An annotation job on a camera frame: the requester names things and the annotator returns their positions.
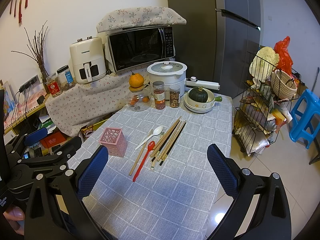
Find black chopstick gold band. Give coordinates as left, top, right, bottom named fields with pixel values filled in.
left=159, top=121, right=186, bottom=166

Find disposable chopsticks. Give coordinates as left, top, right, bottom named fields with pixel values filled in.
left=150, top=121, right=183, bottom=171

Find lone light wooden chopstick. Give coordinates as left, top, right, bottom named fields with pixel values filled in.
left=129, top=129, right=153, bottom=176

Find person's left hand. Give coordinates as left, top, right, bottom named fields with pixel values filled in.
left=3, top=206, right=25, bottom=236

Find floral side table cloth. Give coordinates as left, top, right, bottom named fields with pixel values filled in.
left=44, top=64, right=156, bottom=138

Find pink perforated utensil holder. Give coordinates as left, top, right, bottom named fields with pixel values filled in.
left=99, top=127, right=127, bottom=157

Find red label glass jar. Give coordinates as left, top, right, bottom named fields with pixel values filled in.
left=46, top=73, right=62, bottom=97

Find red plastic spoon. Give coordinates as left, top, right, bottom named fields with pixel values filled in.
left=132, top=141, right=156, bottom=182

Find grey checked tablecloth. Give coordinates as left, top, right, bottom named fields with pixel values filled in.
left=68, top=96, right=233, bottom=239

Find blue label glass jar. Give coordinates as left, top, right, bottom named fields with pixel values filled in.
left=57, top=65, right=75, bottom=91

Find stacked white plates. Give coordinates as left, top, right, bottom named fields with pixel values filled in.
left=184, top=98, right=215, bottom=114

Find light bamboo chopstick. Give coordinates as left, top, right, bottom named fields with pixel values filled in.
left=150, top=117, right=181, bottom=158

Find white plastic spoon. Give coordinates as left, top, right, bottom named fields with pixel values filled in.
left=135, top=126, right=163, bottom=150

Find green kabocha squash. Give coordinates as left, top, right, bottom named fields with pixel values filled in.
left=189, top=87, right=208, bottom=103

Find glass jar with kumquats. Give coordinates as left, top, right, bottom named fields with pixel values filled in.
left=127, top=84, right=151, bottom=112

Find dried branches in vase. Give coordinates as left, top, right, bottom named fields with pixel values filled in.
left=11, top=22, right=50, bottom=94

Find blue plastic stool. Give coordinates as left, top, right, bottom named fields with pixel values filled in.
left=289, top=89, right=319, bottom=149

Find white air fryer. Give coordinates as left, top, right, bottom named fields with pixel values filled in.
left=69, top=36, right=106, bottom=84

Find dried slices jar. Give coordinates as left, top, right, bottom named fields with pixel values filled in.
left=169, top=85, right=180, bottom=108

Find large orange on jar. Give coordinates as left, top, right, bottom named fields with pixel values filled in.
left=129, top=72, right=144, bottom=88

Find woven basket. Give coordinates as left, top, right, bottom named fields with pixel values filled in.
left=271, top=69, right=298, bottom=100

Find red spice jar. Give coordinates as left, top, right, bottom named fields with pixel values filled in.
left=153, top=81, right=165, bottom=110

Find white electric cooking pot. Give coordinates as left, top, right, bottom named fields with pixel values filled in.
left=147, top=61, right=220, bottom=100

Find red plastic bag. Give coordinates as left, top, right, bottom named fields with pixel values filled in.
left=274, top=36, right=293, bottom=77

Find black microwave oven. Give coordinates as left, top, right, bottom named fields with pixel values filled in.
left=107, top=26, right=175, bottom=73

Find red chinese knot decoration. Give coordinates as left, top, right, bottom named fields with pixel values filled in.
left=9, top=0, right=29, bottom=27

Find dark grey refrigerator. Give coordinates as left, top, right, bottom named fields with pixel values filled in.
left=168, top=0, right=261, bottom=98

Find floral microwave cover cloth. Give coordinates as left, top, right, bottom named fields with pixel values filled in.
left=97, top=7, right=187, bottom=33

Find cream bowl green handle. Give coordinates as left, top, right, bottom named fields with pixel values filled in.
left=185, top=87, right=222, bottom=109

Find black wire storage rack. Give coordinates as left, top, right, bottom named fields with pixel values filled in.
left=233, top=47, right=300, bottom=155

